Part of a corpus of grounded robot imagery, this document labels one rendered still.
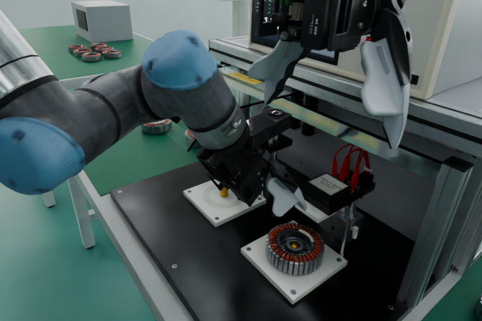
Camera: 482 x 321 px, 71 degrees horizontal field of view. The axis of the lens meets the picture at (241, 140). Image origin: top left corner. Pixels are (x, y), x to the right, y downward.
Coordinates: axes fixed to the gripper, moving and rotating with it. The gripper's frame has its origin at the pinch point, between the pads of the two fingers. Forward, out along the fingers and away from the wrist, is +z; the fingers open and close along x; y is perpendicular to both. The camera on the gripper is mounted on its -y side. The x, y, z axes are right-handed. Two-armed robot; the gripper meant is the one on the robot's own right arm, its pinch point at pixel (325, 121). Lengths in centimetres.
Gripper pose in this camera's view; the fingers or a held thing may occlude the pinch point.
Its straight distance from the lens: 35.6
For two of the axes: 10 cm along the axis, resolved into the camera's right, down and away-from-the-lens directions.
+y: -7.0, 3.1, -6.4
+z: -0.2, 8.9, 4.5
